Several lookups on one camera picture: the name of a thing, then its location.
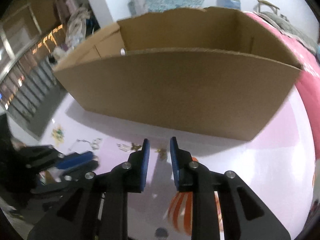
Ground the silver rhinestone hair clip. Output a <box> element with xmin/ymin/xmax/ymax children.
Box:
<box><xmin>117</xmin><ymin>144</ymin><xmax>131</xmax><ymax>152</ymax></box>

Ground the small gold earring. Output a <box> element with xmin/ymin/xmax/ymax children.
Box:
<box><xmin>156</xmin><ymin>148</ymin><xmax>168</xmax><ymax>161</ymax></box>

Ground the metal balcony railing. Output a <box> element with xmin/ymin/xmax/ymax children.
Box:
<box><xmin>1</xmin><ymin>24</ymin><xmax>66</xmax><ymax>122</ymax></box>

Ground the pile of clothes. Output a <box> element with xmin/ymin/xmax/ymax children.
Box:
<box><xmin>54</xmin><ymin>0</ymin><xmax>100</xmax><ymax>49</ymax></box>

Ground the brown cardboard box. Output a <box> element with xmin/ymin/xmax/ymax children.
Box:
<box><xmin>54</xmin><ymin>7</ymin><xmax>302</xmax><ymax>141</ymax></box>

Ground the pink floral blanket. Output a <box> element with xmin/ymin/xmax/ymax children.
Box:
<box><xmin>245</xmin><ymin>12</ymin><xmax>319</xmax><ymax>177</ymax></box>

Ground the wooden chair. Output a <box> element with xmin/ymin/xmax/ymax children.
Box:
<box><xmin>253</xmin><ymin>0</ymin><xmax>280</xmax><ymax>15</ymax></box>

